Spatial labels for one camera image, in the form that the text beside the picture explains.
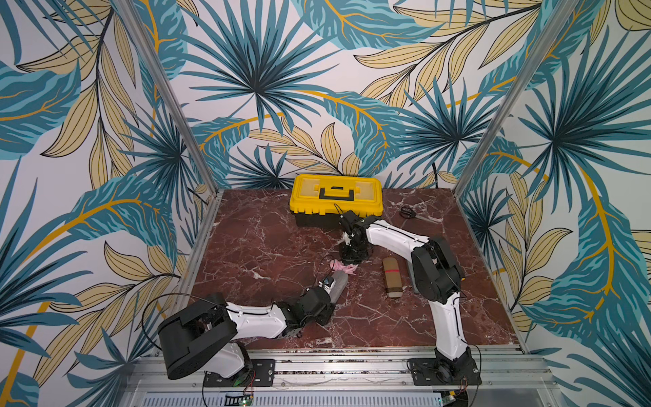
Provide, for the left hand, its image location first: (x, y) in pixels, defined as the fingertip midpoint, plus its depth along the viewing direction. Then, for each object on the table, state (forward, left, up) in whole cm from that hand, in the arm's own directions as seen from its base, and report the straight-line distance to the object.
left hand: (325, 304), depth 87 cm
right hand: (+15, -7, +1) cm, 17 cm away
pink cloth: (+14, -3, +3) cm, 14 cm away
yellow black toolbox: (+33, +3, +17) cm, 37 cm away
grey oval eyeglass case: (+8, -6, +3) cm, 10 cm away
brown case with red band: (+8, -23, +5) cm, 25 cm away
